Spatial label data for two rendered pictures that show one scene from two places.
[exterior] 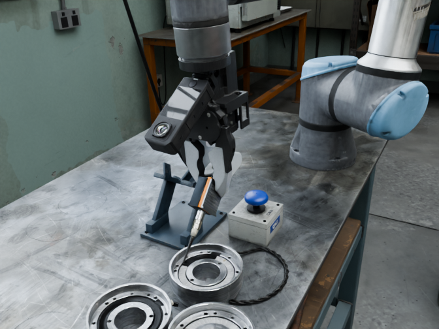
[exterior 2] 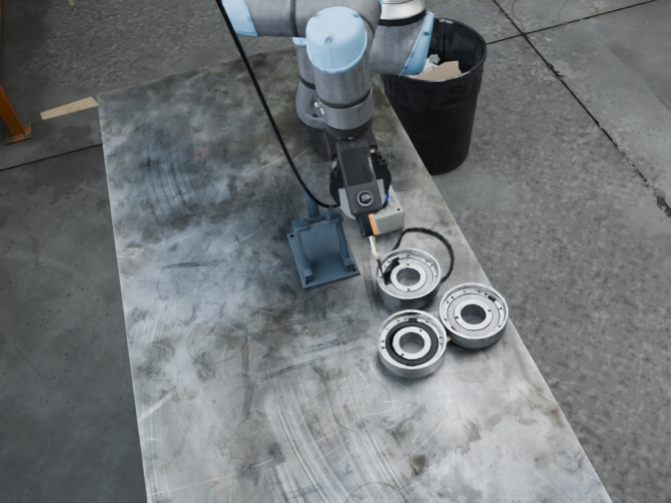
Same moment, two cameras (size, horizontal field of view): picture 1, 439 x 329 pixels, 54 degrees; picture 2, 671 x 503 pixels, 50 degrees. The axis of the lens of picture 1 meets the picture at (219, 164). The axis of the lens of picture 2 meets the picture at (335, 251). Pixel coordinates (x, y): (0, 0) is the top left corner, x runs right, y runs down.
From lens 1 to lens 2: 0.77 m
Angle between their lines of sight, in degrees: 39
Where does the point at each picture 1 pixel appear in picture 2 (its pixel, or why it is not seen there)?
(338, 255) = not seen: hidden behind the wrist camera
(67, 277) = (306, 360)
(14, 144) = not seen: outside the picture
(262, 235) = (399, 221)
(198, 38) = (363, 109)
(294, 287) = (457, 244)
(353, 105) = (381, 57)
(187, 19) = (353, 100)
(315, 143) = not seen: hidden behind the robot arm
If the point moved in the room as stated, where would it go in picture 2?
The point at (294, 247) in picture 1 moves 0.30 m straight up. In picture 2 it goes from (421, 214) to (421, 79)
